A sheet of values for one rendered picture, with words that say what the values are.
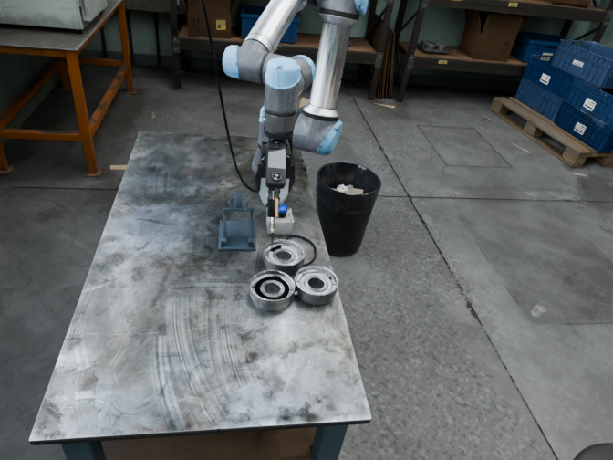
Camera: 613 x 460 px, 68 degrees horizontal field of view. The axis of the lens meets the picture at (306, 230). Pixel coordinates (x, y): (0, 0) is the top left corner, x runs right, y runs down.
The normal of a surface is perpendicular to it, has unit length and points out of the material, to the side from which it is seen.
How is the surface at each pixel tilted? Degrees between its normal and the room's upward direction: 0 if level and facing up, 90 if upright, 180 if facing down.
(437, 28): 90
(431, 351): 0
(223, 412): 0
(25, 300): 0
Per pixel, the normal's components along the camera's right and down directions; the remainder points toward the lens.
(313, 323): 0.11, -0.80
